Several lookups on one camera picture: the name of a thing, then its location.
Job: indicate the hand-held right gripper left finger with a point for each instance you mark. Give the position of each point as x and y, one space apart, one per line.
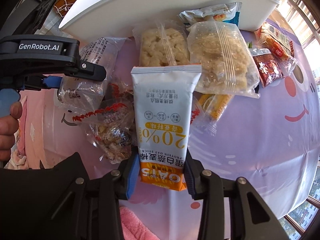
132 180

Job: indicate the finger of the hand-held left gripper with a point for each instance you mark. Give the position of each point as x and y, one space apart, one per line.
92 72
51 82

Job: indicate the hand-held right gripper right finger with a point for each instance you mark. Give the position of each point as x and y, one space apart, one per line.
190 182

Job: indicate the clear packet with printed text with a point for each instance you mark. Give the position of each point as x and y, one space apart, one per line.
92 62

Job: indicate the small clear red-print packet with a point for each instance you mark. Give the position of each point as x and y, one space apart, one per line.
121 90

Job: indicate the clear red-edged peanut candy packet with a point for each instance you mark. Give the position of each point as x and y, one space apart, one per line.
110 127

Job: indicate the grey foil packets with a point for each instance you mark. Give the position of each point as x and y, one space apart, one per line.
200 125

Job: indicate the white orange oat bar packet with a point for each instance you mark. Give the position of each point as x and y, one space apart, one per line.
162 120

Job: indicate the clear chunky rice crisp packet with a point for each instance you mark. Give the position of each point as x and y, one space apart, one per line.
162 47

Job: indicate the white plastic bin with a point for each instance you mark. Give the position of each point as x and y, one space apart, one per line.
150 7

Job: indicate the clear fine rice crisp packet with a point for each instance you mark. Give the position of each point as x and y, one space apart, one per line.
220 60

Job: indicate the blue white snack packet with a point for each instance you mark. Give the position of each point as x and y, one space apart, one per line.
212 12

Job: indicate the dark red snack packet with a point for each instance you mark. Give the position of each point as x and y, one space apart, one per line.
267 68

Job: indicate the person's left hand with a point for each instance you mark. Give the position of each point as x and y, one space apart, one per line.
8 135

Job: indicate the pink plush blanket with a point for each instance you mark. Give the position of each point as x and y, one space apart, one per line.
135 225

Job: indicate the cartoon printed tablecloth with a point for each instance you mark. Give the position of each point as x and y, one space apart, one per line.
250 142

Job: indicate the orange yellow snack packet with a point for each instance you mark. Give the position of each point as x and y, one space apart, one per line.
216 105

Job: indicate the green snack packet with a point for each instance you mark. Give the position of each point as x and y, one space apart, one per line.
249 45

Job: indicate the red clear snack packet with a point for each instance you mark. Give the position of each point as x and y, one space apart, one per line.
275 42

